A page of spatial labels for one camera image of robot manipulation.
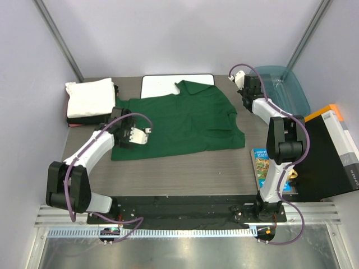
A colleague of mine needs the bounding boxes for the colourful picture book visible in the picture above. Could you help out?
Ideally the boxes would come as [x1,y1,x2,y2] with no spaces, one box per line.
[251,148,296,193]

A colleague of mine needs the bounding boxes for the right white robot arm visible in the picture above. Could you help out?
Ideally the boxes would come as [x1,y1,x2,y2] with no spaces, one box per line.
[234,71,307,223]

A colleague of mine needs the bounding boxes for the white board mat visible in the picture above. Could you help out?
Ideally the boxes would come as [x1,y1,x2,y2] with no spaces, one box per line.
[140,74,215,99]

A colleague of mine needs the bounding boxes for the teal plastic bin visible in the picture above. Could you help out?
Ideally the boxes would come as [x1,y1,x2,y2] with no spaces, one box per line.
[255,66,311,117]

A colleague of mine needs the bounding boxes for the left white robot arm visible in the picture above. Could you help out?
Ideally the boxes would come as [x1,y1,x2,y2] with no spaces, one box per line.
[45,108,136,224]

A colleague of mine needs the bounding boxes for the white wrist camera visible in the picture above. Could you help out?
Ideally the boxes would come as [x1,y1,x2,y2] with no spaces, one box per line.
[128,127,152,145]
[228,71,246,90]

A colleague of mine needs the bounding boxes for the aluminium rail frame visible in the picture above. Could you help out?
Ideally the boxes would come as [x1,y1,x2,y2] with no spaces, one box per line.
[27,202,355,268]

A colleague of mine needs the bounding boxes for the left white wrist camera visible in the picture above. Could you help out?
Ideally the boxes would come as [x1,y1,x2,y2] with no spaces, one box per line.
[128,127,152,145]

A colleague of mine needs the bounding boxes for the black orange file box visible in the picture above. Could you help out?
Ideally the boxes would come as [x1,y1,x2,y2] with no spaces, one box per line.
[294,104,358,202]

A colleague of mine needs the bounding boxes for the green polo t shirt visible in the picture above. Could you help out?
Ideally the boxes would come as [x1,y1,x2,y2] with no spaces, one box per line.
[111,80,245,161]

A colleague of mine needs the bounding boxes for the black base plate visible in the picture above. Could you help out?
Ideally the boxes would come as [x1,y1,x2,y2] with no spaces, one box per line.
[104,194,287,225]

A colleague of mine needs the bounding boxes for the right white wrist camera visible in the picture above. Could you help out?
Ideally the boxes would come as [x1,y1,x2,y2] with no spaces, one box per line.
[228,71,246,90]

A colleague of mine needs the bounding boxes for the yellow cup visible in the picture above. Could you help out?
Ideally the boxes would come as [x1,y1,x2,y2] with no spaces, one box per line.
[287,169,298,180]

